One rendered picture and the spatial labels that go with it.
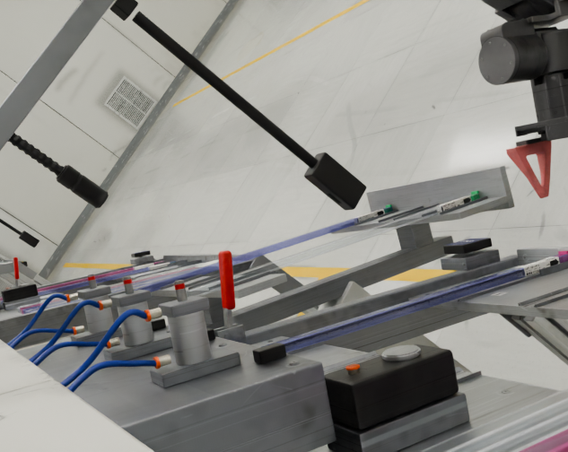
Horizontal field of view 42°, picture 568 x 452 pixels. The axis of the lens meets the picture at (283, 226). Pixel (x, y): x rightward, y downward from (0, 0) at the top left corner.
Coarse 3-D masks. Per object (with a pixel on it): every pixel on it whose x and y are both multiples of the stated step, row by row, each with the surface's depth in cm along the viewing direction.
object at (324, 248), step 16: (432, 208) 110; (384, 224) 105; (400, 224) 106; (336, 240) 101; (352, 240) 102; (288, 256) 97; (304, 256) 98; (240, 272) 94; (256, 272) 94; (208, 288) 91
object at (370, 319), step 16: (560, 256) 90; (512, 272) 86; (464, 288) 82; (480, 288) 83; (400, 304) 79; (416, 304) 79; (432, 304) 80; (352, 320) 75; (368, 320) 76; (384, 320) 77; (304, 336) 72; (320, 336) 73; (336, 336) 74
